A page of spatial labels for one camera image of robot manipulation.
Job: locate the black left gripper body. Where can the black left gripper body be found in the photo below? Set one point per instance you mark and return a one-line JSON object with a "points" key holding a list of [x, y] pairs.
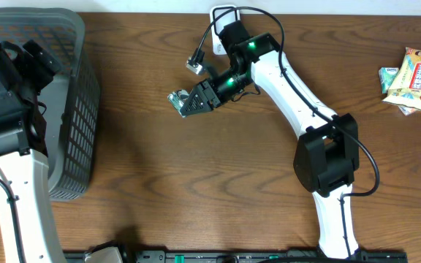
{"points": [[40, 58]]}

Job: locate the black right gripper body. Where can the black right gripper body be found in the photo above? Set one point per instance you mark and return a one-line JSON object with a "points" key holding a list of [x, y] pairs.
{"points": [[225, 82]]}

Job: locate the dark round-label can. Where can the dark round-label can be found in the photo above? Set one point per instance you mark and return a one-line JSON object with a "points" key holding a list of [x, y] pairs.
{"points": [[178, 98]]}

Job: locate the teal small tissue pack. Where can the teal small tissue pack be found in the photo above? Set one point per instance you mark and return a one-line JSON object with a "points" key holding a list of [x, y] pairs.
{"points": [[386, 77]]}

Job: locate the orange small snack pack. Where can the orange small snack pack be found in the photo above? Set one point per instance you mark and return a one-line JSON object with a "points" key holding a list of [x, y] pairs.
{"points": [[407, 110]]}

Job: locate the orange wet wipes pack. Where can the orange wet wipes pack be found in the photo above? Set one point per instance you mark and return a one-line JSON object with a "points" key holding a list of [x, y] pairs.
{"points": [[405, 89]]}

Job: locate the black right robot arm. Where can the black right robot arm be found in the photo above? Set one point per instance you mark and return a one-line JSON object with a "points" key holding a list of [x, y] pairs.
{"points": [[326, 156]]}

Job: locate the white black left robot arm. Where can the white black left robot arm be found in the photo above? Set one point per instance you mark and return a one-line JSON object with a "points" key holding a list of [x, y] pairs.
{"points": [[27, 225]]}

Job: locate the dark grey plastic basket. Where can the dark grey plastic basket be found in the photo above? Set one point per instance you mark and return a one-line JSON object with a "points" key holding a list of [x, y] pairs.
{"points": [[71, 100]]}

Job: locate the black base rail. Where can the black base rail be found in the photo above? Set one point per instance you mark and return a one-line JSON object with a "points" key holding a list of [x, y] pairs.
{"points": [[293, 255]]}

